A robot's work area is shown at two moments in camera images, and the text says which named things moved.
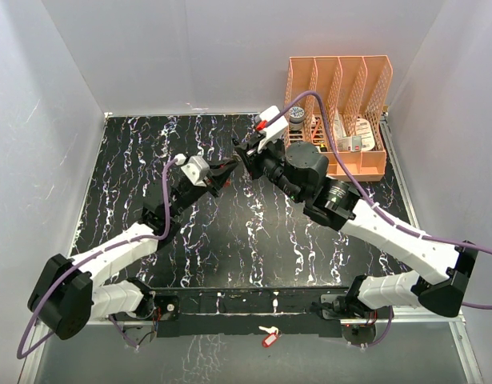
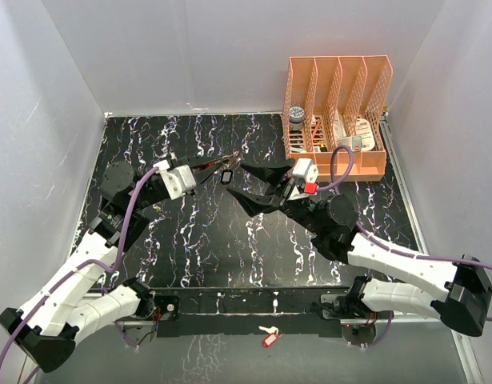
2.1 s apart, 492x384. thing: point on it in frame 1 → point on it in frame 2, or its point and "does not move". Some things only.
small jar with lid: [296, 118] does not move
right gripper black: [253, 158] → [255, 204]
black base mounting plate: [240, 312] does not move
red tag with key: [274, 334] does not move
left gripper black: [221, 170] → [194, 162]
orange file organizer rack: [354, 91] does not move
